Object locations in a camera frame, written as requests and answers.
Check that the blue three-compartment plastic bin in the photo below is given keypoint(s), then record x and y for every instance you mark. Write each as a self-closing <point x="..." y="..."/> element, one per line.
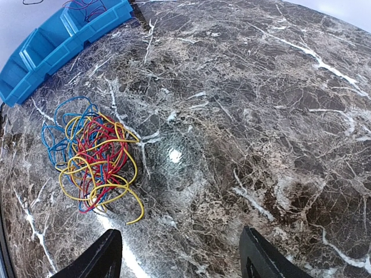
<point x="54" y="43"/>

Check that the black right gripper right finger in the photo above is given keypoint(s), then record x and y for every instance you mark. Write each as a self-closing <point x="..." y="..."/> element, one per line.
<point x="259" y="258"/>

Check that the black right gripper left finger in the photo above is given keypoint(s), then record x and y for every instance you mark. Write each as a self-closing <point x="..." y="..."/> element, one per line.
<point x="102" y="259"/>

